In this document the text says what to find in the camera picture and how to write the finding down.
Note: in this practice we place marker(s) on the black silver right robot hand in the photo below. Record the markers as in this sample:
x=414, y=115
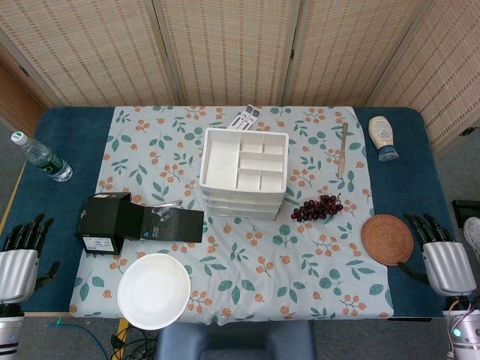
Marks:
x=448, y=268

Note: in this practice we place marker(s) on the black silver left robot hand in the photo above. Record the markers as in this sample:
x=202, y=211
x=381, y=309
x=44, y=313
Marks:
x=18, y=272

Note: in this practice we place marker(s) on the clear plastic drawer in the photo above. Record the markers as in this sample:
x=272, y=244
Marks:
x=240, y=216

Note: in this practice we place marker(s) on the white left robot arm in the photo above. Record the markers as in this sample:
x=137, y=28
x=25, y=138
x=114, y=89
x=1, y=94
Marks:
x=9, y=330

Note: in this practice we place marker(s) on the black plastic tray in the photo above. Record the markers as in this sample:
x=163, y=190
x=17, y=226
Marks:
x=467, y=212

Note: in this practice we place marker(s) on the black cardboard box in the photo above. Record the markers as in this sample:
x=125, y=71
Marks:
x=105, y=221

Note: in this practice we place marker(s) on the white shoe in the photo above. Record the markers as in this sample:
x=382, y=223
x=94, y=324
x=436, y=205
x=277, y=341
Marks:
x=473, y=234

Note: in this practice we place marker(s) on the round woven rattan coaster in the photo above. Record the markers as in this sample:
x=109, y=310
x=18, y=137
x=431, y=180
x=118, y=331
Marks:
x=387, y=239

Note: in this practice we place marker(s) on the dark blue table cover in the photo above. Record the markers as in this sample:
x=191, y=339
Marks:
x=67, y=210

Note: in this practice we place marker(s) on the clear water bottle green label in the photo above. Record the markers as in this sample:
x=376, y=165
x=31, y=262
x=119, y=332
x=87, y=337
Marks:
x=41, y=155

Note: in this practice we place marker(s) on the white round plate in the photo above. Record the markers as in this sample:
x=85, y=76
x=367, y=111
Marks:
x=153, y=290

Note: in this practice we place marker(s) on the dark red grape bunch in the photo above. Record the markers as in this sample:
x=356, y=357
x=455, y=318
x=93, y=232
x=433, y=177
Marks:
x=317, y=209

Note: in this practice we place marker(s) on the cream sauce squeeze bottle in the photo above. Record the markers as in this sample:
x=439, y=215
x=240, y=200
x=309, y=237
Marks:
x=381, y=131

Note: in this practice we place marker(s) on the wooden door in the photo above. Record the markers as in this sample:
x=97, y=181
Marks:
x=15, y=93

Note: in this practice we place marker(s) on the floral print tablecloth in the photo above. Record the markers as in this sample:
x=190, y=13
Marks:
x=243, y=262

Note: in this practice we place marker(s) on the blue chair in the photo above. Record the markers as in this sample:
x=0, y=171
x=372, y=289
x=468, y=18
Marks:
x=236, y=343

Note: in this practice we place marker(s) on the white folding stand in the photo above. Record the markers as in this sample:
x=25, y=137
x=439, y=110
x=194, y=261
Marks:
x=243, y=119

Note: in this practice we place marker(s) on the bamboo folding screen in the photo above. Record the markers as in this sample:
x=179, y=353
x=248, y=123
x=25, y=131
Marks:
x=232, y=48

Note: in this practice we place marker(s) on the white drawer organizer box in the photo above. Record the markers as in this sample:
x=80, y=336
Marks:
x=221, y=161

